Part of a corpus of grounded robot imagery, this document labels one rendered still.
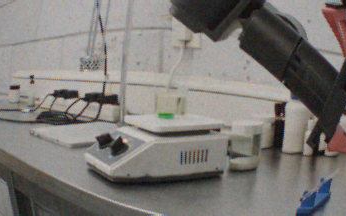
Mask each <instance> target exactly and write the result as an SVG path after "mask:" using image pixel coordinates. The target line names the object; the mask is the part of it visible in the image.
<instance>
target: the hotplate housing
mask: <svg viewBox="0 0 346 216"><path fill-rule="evenodd" d="M116 130H117V131H120V132H123V133H126V134H127V135H130V136H133V137H136V138H139V139H142V140H144V141H147V142H146V143H145V144H143V145H142V146H140V147H139V148H138V149H136V150H134V151H133V152H131V153H130V154H128V155H126V156H125V157H123V158H122V159H121V160H119V161H117V162H116V163H114V164H112V165H111V166H109V165H108V164H106V163H105V162H103V161H101V160H100V159H98V158H96V157H95V156H93V155H91V154H90V153H88V152H86V154H85V160H86V161H87V166H88V167H90V168H92V169H93V170H95V171H96V172H98V173H100V174H101V175H103V176H105V177H106V178H108V179H110V180H111V181H112V182H117V183H122V182H155V181H176V180H186V179H196V178H200V177H213V176H218V175H220V174H223V173H224V170H223V169H225V168H226V157H227V147H228V138H229V136H226V134H223V133H220V132H216V131H213V130H210V129H203V130H184V131H165V132H156V131H151V130H148V129H145V128H142V127H139V126H133V127H122V128H120V129H116Z"/></svg>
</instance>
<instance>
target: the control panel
mask: <svg viewBox="0 0 346 216"><path fill-rule="evenodd" d="M110 135H111V137H113V138H114V139H115V138H116V137H117V135H121V137H122V139H123V140H124V139H125V140H127V141H125V142H124V143H128V145H129V148H128V149H127V150H126V151H125V153H122V154H120V155H118V156H114V155H111V153H110V152H111V149H110V147H108V148H106V149H105V148H103V149H99V147H98V143H96V144H95V145H94V146H93V147H91V148H89V150H86V152H88V153H90V154H91V155H93V156H95V157H96V158H98V159H100V160H101V161H103V162H105V163H106V164H108V165H109V166H111V165H112V164H114V163H116V162H117V161H119V160H121V159H122V158H123V157H125V156H126V155H128V154H130V153H131V152H133V151H134V150H136V149H138V148H139V147H140V146H142V145H143V144H145V143H146V142H147V141H144V140H142V139H139V138H136V137H133V136H130V135H127V134H126V133H123V132H120V131H117V130H116V129H115V131H113V132H112V133H110Z"/></svg>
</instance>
